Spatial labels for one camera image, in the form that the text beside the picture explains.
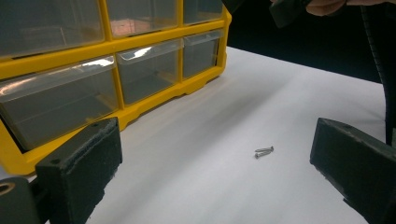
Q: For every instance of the yellow drawer organizer cabinet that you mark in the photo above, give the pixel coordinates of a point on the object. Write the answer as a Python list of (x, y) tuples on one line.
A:
[(140, 40)]

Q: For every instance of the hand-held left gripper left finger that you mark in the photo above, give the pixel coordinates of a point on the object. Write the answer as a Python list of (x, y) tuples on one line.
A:
[(81, 168)]

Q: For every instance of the small metal screw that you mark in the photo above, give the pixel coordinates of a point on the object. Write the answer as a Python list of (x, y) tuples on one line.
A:
[(263, 154), (264, 149)]

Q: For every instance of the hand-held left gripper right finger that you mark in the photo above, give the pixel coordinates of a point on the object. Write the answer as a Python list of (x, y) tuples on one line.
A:
[(355, 165)]

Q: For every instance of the grid of clear drawers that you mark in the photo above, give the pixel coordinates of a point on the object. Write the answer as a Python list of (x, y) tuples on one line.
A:
[(62, 102)]

